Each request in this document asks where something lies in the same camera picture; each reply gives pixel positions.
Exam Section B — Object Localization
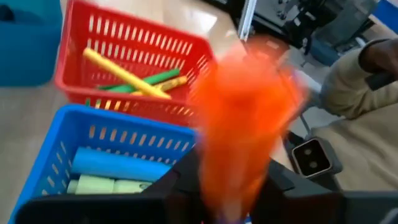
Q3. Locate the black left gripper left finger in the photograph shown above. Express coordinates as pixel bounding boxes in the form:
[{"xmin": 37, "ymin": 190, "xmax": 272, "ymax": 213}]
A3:
[{"xmin": 14, "ymin": 148, "xmax": 208, "ymax": 224}]

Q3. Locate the thick blue marker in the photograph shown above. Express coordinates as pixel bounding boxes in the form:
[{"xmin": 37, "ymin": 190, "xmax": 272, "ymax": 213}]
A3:
[{"xmin": 70, "ymin": 146, "xmax": 172, "ymax": 184}]

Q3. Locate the red plastic basket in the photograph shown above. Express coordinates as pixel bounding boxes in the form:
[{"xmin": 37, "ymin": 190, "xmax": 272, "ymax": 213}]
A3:
[{"xmin": 53, "ymin": 0, "xmax": 218, "ymax": 129}]

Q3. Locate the person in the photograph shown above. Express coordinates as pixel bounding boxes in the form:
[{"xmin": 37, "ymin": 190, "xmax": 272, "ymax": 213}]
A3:
[{"xmin": 310, "ymin": 37, "xmax": 398, "ymax": 192}]

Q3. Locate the person's hand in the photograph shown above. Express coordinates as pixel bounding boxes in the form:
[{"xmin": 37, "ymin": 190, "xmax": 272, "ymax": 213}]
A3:
[{"xmin": 358, "ymin": 39, "xmax": 398, "ymax": 80}]

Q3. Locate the yellow-green Sharpie highlighter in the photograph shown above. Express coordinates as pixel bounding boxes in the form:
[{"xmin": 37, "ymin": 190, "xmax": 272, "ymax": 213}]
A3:
[{"xmin": 66, "ymin": 174, "xmax": 154, "ymax": 196}]

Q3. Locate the yellow highlighter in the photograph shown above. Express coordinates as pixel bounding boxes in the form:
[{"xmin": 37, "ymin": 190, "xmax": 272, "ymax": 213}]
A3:
[
  {"xmin": 129, "ymin": 75, "xmax": 190, "ymax": 97},
  {"xmin": 81, "ymin": 47, "xmax": 172, "ymax": 101}
]

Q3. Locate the blue plastic basket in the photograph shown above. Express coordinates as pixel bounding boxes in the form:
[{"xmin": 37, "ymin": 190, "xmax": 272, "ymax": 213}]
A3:
[{"xmin": 7, "ymin": 104, "xmax": 200, "ymax": 224}]

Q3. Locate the orange highlighter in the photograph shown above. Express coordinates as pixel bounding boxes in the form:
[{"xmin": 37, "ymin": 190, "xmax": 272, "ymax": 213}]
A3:
[{"xmin": 193, "ymin": 36, "xmax": 308, "ymax": 224}]

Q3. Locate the teal plastic basket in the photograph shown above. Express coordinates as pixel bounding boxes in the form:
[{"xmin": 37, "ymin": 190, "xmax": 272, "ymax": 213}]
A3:
[{"xmin": 0, "ymin": 0, "xmax": 63, "ymax": 88}]

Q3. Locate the green highlighter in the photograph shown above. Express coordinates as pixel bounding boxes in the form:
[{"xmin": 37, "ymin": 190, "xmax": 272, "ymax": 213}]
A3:
[{"xmin": 97, "ymin": 68, "xmax": 182, "ymax": 94}]

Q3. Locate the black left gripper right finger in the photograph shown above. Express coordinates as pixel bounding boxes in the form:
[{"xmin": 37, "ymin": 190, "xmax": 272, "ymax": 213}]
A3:
[{"xmin": 250, "ymin": 159, "xmax": 398, "ymax": 224}]

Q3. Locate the grey metal bracket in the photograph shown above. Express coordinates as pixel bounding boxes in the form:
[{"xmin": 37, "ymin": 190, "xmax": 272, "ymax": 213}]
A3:
[{"xmin": 237, "ymin": 0, "xmax": 259, "ymax": 42}]

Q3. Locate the grey camera device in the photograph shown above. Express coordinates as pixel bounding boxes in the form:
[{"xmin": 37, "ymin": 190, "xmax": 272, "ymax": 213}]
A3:
[{"xmin": 291, "ymin": 136, "xmax": 344, "ymax": 180}]

